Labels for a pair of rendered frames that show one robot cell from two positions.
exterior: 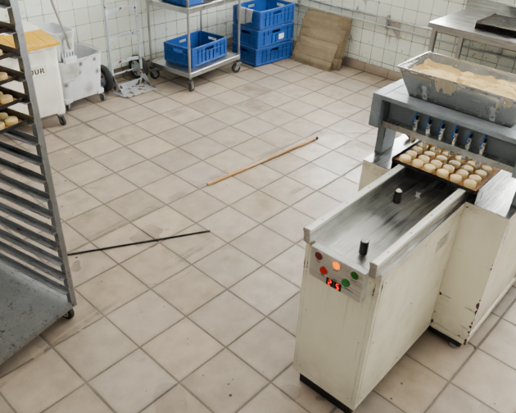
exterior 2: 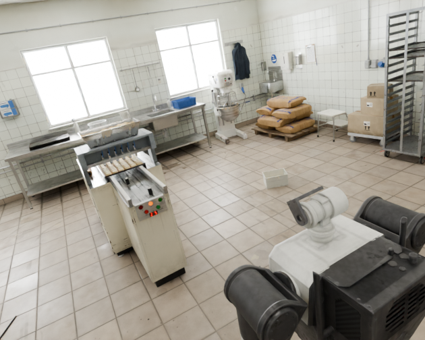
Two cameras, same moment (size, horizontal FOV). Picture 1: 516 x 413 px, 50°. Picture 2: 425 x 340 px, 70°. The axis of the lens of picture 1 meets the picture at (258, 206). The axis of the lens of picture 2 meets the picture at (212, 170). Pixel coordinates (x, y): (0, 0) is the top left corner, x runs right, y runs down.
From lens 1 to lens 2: 147 cm
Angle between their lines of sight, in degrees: 58
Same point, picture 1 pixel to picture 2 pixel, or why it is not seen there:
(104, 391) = not seen: outside the picture
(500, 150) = (139, 144)
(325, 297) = (150, 226)
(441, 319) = not seen: hidden behind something
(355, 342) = (173, 232)
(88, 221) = not seen: outside the picture
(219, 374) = (132, 323)
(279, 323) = (118, 289)
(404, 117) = (94, 159)
